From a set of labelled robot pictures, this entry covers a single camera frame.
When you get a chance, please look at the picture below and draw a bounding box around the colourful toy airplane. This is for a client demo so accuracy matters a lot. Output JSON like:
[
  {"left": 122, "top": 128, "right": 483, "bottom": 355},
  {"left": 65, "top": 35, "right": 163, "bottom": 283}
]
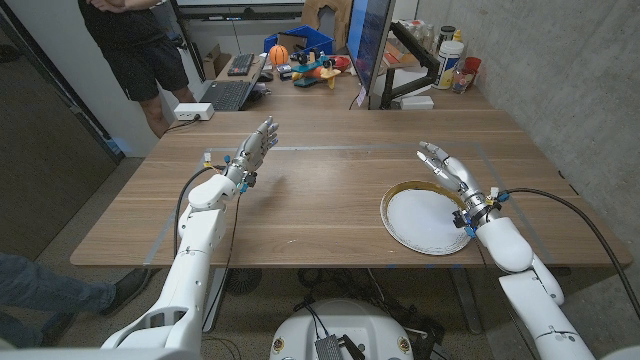
[{"left": 290, "top": 48, "right": 343, "bottom": 90}]

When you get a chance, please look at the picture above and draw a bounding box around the cardboard arch panel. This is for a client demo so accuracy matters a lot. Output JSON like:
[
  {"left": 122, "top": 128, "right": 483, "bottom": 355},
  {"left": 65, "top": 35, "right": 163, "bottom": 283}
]
[{"left": 300, "top": 0, "right": 353, "bottom": 36}]

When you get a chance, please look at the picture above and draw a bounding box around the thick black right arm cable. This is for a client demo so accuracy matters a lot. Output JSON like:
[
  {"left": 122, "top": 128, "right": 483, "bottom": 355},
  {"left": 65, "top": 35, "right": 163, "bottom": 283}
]
[{"left": 499, "top": 187, "right": 640, "bottom": 321}]

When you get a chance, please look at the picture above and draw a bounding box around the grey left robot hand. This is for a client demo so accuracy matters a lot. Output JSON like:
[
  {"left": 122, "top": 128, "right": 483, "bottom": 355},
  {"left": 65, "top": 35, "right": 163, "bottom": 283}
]
[{"left": 224, "top": 116, "right": 280, "bottom": 189}]

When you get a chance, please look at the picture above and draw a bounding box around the person in blue jeans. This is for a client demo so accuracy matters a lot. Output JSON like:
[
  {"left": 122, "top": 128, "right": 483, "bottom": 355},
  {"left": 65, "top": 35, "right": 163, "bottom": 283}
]
[{"left": 0, "top": 252, "right": 151, "bottom": 349}]

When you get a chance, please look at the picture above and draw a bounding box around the red plastic cup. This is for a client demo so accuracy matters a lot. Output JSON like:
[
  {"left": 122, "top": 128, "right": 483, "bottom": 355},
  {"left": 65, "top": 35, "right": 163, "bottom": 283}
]
[{"left": 462, "top": 56, "right": 483, "bottom": 87}]

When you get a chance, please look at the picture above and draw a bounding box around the small open cardboard box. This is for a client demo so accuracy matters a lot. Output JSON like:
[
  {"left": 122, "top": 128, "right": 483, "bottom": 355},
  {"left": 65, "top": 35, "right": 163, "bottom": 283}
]
[{"left": 202, "top": 43, "right": 232, "bottom": 80}]

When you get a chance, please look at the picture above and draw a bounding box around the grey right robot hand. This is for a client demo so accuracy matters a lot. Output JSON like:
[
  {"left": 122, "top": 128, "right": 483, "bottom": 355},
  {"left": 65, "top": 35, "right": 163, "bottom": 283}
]
[{"left": 416, "top": 140, "right": 501, "bottom": 226}]

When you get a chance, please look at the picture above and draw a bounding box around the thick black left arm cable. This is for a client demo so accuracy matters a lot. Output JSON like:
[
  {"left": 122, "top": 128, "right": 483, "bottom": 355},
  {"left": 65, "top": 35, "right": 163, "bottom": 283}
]
[{"left": 172, "top": 164, "right": 226, "bottom": 261}]

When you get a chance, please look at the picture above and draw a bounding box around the clear glass jar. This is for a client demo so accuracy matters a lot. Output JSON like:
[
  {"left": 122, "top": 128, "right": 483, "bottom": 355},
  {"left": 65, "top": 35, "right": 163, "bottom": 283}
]
[{"left": 451, "top": 67, "right": 474, "bottom": 95}]

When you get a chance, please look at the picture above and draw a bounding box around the black open laptop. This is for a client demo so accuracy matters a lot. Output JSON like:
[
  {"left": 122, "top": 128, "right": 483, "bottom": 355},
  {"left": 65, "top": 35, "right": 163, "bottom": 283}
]
[{"left": 198, "top": 52, "right": 269, "bottom": 112}]

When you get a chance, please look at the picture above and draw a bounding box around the jar with dark lid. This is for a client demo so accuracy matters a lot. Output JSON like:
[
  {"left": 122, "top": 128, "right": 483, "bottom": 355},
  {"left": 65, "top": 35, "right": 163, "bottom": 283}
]
[{"left": 437, "top": 25, "right": 457, "bottom": 51}]

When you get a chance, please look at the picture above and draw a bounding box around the grey metal table leg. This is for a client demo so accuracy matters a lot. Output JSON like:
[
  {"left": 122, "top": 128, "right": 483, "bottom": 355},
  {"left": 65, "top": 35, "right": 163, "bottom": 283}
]
[
  {"left": 447, "top": 264, "right": 484, "bottom": 335},
  {"left": 202, "top": 267, "right": 229, "bottom": 334}
]

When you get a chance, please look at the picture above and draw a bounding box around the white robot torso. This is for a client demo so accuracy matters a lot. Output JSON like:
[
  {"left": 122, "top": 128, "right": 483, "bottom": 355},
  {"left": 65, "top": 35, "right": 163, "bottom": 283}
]
[{"left": 269, "top": 298, "right": 415, "bottom": 360}]

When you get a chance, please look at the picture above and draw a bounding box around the black computer keyboard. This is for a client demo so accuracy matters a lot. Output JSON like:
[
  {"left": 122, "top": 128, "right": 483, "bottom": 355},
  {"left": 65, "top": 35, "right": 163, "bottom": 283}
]
[{"left": 227, "top": 53, "right": 255, "bottom": 77}]

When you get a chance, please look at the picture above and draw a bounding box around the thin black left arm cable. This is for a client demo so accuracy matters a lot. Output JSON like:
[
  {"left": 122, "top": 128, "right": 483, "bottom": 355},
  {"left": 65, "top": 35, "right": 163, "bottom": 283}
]
[{"left": 202, "top": 192, "right": 242, "bottom": 332}]

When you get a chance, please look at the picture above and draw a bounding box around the flat white box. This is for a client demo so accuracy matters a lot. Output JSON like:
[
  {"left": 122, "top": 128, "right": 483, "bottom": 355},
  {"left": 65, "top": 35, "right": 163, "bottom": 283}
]
[{"left": 399, "top": 95, "right": 435, "bottom": 111}]

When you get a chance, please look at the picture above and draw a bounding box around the stack of snack boxes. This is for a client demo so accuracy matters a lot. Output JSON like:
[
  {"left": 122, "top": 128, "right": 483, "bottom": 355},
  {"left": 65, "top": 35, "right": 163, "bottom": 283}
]
[{"left": 382, "top": 39, "right": 420, "bottom": 69}]

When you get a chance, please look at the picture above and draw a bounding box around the small orange basketball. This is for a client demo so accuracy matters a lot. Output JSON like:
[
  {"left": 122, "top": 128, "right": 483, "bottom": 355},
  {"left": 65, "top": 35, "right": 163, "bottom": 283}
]
[{"left": 268, "top": 44, "right": 290, "bottom": 66}]

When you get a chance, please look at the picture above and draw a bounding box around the round black floor fan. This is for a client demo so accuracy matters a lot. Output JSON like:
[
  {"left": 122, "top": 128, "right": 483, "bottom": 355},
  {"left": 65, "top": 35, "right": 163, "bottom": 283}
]
[{"left": 223, "top": 268, "right": 263, "bottom": 296}]

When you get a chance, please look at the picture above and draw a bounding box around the white power strip box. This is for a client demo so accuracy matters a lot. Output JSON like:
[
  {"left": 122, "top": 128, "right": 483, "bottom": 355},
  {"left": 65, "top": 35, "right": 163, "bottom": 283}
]
[{"left": 173, "top": 102, "right": 215, "bottom": 122}]

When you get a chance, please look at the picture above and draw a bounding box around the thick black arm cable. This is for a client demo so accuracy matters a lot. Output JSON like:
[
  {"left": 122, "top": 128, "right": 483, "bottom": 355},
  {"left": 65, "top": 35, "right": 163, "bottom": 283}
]
[
  {"left": 172, "top": 164, "right": 226, "bottom": 261},
  {"left": 499, "top": 187, "right": 640, "bottom": 321}
]

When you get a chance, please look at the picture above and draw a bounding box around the grey finned box on torso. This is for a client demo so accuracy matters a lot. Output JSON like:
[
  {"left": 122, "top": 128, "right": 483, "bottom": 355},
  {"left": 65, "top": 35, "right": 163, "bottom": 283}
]
[{"left": 313, "top": 333, "right": 346, "bottom": 360}]

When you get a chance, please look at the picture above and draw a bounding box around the blue plastic bin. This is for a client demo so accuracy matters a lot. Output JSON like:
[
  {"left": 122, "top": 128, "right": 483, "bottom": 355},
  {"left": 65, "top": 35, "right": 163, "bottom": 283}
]
[{"left": 263, "top": 24, "right": 335, "bottom": 56}]

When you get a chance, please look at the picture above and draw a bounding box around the white wipes canister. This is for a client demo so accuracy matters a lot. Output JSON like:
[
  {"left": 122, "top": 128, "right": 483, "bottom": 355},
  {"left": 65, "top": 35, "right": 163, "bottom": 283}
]
[{"left": 433, "top": 40, "right": 465, "bottom": 91}]

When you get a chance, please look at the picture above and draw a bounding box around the white paper plate gold rim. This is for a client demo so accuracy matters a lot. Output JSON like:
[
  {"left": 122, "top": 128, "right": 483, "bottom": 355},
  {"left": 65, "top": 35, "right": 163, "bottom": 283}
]
[{"left": 379, "top": 179, "right": 472, "bottom": 257}]

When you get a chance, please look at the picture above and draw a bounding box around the large computer monitor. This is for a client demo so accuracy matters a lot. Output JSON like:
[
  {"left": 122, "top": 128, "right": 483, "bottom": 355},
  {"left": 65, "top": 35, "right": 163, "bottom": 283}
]
[{"left": 346, "top": 0, "right": 396, "bottom": 110}]

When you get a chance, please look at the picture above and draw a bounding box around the person in black clothes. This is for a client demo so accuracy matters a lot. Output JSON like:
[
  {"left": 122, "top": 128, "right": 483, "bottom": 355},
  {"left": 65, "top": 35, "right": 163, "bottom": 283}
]
[{"left": 77, "top": 0, "right": 197, "bottom": 139}]

